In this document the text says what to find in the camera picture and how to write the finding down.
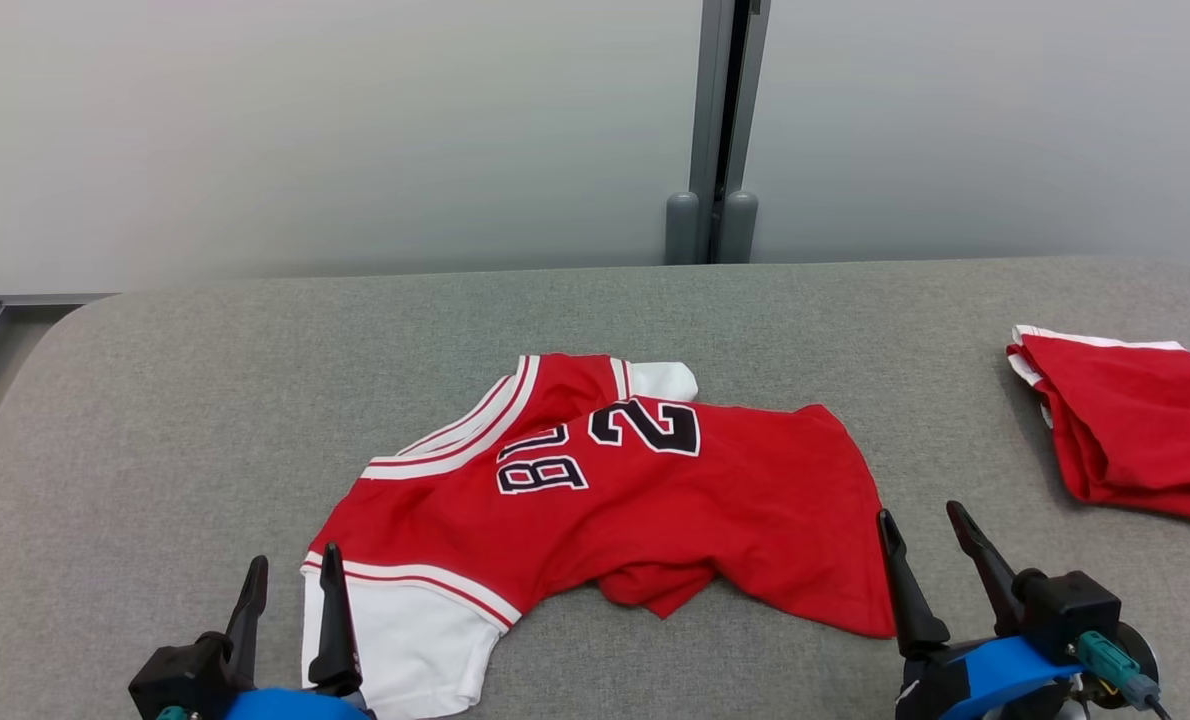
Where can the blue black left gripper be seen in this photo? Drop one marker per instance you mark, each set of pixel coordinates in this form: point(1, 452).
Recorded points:
point(295, 705)

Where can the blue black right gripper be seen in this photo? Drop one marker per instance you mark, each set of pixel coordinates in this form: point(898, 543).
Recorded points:
point(995, 675)

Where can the red shorts with white stripe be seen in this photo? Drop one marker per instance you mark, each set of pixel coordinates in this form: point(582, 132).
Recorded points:
point(1135, 420)

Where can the red white basketball jersey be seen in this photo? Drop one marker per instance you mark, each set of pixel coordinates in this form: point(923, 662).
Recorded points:
point(705, 500)

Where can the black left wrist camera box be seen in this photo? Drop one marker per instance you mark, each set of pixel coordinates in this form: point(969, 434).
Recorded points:
point(180, 680)

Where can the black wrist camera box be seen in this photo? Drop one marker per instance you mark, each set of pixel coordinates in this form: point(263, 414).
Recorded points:
point(180, 680)
point(1070, 610)

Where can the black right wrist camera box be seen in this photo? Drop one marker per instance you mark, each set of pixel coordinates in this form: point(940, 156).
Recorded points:
point(1070, 610)

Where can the grey cylinder post foot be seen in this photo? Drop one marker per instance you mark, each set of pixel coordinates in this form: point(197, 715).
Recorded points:
point(683, 230)
point(740, 228)

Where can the grey partition post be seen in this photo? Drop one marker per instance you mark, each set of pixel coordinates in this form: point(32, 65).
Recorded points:
point(707, 100)

